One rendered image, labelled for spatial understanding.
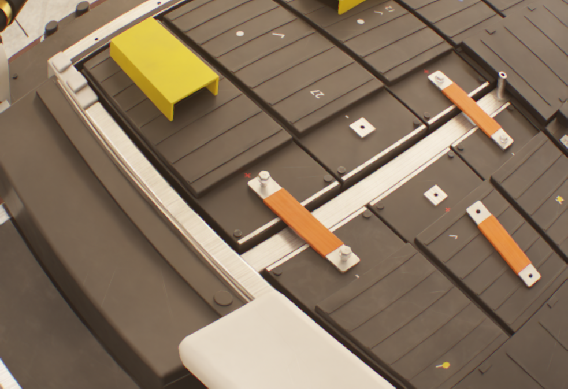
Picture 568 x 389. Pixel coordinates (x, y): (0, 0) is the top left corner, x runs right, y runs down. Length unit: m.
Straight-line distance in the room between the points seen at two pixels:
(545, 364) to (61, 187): 0.60
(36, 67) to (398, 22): 0.56
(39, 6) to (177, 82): 1.89
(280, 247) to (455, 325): 0.23
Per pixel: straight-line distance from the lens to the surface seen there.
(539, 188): 1.34
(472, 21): 1.54
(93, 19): 1.69
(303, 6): 1.49
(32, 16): 3.15
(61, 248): 1.09
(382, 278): 1.21
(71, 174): 1.15
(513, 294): 1.22
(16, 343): 1.16
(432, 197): 1.29
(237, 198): 1.27
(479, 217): 1.27
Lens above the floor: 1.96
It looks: 48 degrees down
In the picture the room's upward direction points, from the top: 6 degrees clockwise
